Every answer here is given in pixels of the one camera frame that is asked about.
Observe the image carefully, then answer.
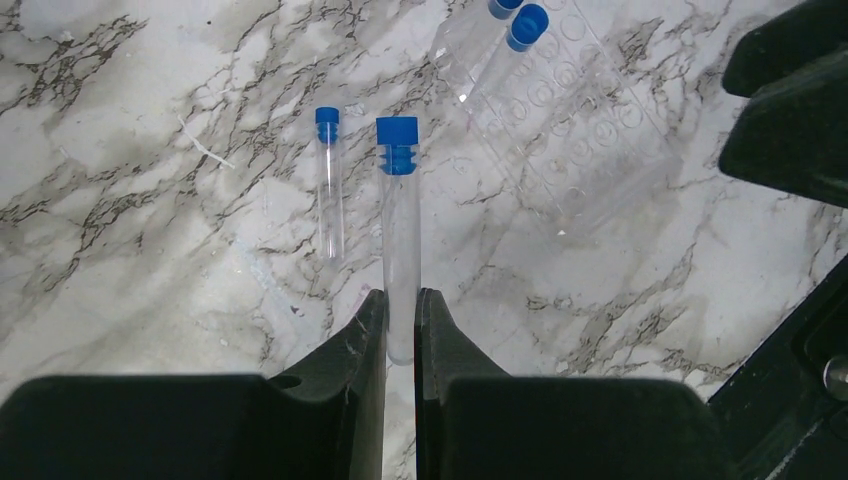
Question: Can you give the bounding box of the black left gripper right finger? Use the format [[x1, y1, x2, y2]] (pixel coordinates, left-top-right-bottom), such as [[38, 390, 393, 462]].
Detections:
[[414, 288, 739, 479]]

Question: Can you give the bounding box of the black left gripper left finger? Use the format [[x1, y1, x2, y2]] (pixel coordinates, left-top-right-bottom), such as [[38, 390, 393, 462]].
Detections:
[[1, 290, 386, 479]]

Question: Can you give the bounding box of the blue-capped test tube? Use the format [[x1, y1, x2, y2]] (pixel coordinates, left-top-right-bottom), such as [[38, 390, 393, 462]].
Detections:
[[314, 106, 345, 263], [428, 0, 523, 85], [464, 3, 549, 111], [376, 116, 421, 366]]

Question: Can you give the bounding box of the clear plastic tube rack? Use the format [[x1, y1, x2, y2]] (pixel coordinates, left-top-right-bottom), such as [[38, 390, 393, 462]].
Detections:
[[458, 1, 681, 238]]

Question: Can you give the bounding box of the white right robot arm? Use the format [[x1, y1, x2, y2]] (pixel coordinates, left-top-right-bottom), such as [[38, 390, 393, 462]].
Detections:
[[718, 0, 847, 207]]

